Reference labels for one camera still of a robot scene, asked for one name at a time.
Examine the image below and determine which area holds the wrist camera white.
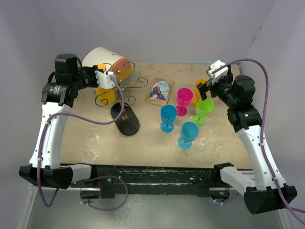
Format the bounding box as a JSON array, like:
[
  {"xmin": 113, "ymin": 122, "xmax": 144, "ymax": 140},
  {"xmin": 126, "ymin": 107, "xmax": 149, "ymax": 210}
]
[
  {"xmin": 94, "ymin": 70, "xmax": 117, "ymax": 89},
  {"xmin": 207, "ymin": 60, "xmax": 229, "ymax": 84}
]

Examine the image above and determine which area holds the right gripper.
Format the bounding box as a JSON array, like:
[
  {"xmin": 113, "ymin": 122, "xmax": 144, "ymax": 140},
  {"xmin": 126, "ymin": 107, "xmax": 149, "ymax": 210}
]
[{"xmin": 197, "ymin": 73, "xmax": 238, "ymax": 107}]

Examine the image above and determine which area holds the green wine glass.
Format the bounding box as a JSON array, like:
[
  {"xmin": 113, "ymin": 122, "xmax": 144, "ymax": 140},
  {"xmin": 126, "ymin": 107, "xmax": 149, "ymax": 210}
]
[{"xmin": 192, "ymin": 98, "xmax": 214, "ymax": 126}]

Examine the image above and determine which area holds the orange wine glass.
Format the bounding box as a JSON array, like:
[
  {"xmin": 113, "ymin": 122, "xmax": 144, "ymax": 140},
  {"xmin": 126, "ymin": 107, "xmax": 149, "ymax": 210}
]
[
  {"xmin": 95, "ymin": 63, "xmax": 116, "ymax": 107},
  {"xmin": 191, "ymin": 79, "xmax": 207, "ymax": 107}
]

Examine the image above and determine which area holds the white cylinder container orange lid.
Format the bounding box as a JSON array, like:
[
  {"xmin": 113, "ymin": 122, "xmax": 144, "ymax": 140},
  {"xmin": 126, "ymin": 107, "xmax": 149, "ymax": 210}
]
[{"xmin": 82, "ymin": 47, "xmax": 132, "ymax": 85}]

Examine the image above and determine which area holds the orange wine glass front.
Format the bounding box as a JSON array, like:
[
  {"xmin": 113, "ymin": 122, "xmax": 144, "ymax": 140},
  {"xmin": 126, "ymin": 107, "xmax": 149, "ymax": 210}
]
[{"xmin": 95, "ymin": 63, "xmax": 116, "ymax": 107}]

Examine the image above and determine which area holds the metal wine glass rack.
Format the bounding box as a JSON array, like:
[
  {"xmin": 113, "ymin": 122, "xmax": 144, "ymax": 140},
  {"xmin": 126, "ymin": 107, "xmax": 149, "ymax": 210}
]
[{"xmin": 110, "ymin": 62, "xmax": 148, "ymax": 136}]

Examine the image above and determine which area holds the blue wine glass front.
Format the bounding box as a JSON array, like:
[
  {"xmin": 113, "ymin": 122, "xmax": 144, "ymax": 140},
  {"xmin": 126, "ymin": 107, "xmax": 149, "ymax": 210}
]
[{"xmin": 178, "ymin": 122, "xmax": 199, "ymax": 150}]

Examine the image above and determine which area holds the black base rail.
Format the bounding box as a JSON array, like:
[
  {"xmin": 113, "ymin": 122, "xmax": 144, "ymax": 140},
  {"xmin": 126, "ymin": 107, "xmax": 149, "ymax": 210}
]
[{"xmin": 71, "ymin": 165, "xmax": 233, "ymax": 200}]

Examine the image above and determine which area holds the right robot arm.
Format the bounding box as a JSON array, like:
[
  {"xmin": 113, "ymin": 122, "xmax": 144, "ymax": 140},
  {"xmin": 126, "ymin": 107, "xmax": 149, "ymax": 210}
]
[{"xmin": 196, "ymin": 74, "xmax": 297, "ymax": 215}]

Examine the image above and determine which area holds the pink wine glass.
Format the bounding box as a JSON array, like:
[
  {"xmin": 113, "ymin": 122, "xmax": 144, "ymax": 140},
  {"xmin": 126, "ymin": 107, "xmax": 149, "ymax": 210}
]
[{"xmin": 176, "ymin": 88, "xmax": 193, "ymax": 116}]

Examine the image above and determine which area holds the orange picture book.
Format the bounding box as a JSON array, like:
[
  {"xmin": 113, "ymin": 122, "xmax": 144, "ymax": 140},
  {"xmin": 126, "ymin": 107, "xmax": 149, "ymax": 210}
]
[{"xmin": 145, "ymin": 77, "xmax": 174, "ymax": 106}]

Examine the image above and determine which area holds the blue wine glass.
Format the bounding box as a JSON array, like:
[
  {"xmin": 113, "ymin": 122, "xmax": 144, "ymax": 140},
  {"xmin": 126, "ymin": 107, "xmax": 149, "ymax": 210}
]
[
  {"xmin": 160, "ymin": 104, "xmax": 178, "ymax": 133},
  {"xmin": 178, "ymin": 122, "xmax": 199, "ymax": 150}
]

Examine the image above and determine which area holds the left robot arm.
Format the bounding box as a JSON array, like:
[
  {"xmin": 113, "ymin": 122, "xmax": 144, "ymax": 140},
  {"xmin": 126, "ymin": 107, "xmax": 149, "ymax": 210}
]
[{"xmin": 19, "ymin": 53, "xmax": 98, "ymax": 189}]

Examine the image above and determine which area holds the blue wine glass left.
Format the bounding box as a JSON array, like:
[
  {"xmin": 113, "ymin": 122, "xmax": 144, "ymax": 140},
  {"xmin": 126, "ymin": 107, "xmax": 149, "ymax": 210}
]
[{"xmin": 160, "ymin": 104, "xmax": 178, "ymax": 133}]

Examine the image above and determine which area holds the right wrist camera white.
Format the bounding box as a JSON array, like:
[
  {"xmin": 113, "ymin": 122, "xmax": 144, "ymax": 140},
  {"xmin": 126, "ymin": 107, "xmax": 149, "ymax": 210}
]
[{"xmin": 207, "ymin": 60, "xmax": 229, "ymax": 84}]

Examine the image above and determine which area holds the orange wine glass back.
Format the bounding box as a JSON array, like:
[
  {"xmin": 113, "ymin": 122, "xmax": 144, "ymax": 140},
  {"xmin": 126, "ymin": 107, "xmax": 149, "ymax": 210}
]
[{"xmin": 191, "ymin": 79, "xmax": 207, "ymax": 107}]

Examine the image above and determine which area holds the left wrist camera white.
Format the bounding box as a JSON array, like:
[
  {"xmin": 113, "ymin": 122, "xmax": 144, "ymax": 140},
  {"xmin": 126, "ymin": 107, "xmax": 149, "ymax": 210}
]
[{"xmin": 94, "ymin": 70, "xmax": 117, "ymax": 89}]

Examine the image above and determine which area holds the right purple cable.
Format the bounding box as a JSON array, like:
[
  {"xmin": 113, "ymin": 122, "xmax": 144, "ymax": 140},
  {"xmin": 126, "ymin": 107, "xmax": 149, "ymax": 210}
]
[{"xmin": 212, "ymin": 58, "xmax": 305, "ymax": 217}]

